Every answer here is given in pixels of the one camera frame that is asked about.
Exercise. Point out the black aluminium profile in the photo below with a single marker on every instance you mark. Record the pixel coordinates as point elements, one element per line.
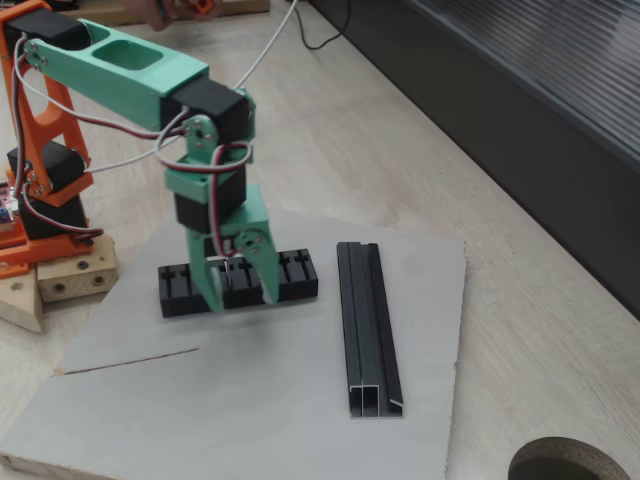
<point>365,325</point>

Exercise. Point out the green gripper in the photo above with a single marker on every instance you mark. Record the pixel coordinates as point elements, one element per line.
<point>254,212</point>

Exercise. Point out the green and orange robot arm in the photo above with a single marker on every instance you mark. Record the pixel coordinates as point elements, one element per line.
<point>125,75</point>

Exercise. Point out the person's hand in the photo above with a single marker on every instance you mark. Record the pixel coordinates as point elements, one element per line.
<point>155,12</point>

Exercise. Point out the grey board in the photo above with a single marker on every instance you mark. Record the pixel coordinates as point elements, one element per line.
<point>225,400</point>

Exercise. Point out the black slotted block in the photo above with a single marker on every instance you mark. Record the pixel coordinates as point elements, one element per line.
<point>295,292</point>

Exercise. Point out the wooden wedge block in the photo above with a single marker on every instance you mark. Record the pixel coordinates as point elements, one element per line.
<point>20,305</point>

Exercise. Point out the light wooden base block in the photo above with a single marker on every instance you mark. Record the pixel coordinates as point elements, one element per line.
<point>75,285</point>

